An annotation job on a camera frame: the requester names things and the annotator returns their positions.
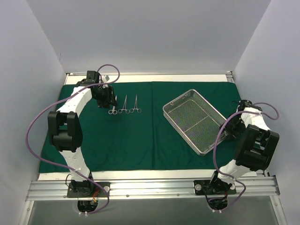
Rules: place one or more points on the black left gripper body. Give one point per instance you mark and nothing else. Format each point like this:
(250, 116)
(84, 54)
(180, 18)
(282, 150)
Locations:
(110, 97)

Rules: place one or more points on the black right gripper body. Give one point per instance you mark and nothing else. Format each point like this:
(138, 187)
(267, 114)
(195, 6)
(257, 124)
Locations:
(228, 129)

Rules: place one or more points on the steel surgical scissors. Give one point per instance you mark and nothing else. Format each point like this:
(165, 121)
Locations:
(113, 111)

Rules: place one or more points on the steel surgical forceps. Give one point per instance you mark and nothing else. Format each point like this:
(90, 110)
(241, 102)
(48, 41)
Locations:
(124, 108)
(135, 108)

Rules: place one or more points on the metal wire mesh tray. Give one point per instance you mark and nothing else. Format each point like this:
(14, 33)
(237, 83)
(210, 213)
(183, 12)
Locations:
(196, 120)

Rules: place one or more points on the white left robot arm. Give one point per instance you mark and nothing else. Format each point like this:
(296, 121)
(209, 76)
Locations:
(65, 131)

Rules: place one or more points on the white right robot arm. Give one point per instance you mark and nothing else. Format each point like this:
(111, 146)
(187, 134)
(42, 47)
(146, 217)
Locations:
(255, 149)

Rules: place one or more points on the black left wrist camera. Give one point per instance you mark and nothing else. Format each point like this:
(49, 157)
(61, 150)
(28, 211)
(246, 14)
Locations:
(96, 77)

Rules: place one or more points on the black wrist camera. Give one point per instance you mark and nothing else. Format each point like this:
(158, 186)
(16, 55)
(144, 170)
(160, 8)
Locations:
(96, 77)
(242, 104)

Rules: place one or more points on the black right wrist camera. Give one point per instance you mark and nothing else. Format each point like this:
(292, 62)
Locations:
(242, 104)

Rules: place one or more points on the aluminium front frame rail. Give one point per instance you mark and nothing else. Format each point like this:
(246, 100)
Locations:
(148, 189)

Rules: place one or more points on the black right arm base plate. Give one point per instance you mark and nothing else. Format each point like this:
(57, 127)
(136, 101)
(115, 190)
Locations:
(205, 187)

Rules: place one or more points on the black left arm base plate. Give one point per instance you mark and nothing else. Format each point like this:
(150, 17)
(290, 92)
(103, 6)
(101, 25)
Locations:
(82, 189)

